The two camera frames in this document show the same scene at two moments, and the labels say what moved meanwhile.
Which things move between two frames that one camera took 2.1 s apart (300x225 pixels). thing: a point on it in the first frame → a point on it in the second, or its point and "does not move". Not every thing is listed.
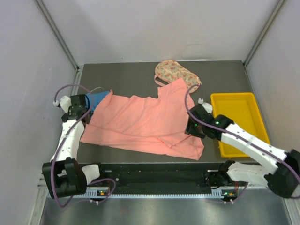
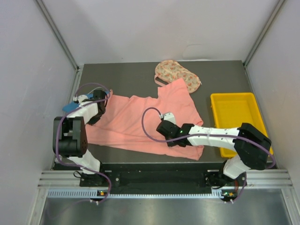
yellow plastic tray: [243, 109] does not move
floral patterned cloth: [168, 71] does not move
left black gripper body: [86, 111] → [102, 112]
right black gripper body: [204, 135] → [172, 143]
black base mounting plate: [157, 176] does not move
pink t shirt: [147, 122] does not move
